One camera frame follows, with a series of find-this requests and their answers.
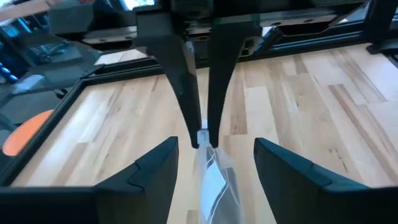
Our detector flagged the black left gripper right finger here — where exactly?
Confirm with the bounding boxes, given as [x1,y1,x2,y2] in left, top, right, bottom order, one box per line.
[254,138,398,224]

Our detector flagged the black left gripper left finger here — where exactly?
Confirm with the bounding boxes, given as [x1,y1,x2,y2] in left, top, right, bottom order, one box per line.
[0,136,180,224]

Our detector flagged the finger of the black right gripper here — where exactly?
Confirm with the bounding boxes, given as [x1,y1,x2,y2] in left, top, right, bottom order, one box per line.
[207,23,262,147]
[135,12,202,149]

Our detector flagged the clear plastic zip bag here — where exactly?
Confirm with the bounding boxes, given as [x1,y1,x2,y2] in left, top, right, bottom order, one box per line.
[195,119,247,224]

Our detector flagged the orange bowl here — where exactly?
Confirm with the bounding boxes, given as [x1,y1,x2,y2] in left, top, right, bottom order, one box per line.
[1,108,55,157]

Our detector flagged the black floor mat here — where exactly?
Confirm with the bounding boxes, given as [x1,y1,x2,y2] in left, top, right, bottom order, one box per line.
[0,90,68,125]

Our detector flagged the wooden top workbench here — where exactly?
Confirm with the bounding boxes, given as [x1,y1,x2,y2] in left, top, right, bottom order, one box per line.
[0,0,63,22]

